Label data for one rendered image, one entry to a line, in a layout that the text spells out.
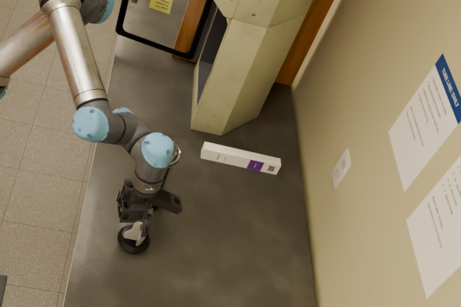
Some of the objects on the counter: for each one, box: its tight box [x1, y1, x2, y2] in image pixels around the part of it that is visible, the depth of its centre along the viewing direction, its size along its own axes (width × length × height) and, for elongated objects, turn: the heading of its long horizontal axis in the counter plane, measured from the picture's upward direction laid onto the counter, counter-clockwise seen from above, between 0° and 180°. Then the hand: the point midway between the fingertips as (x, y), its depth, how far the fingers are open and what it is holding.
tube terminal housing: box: [191, 0, 331, 136], centre depth 203 cm, size 25×32×77 cm
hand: (138, 229), depth 171 cm, fingers open, 8 cm apart
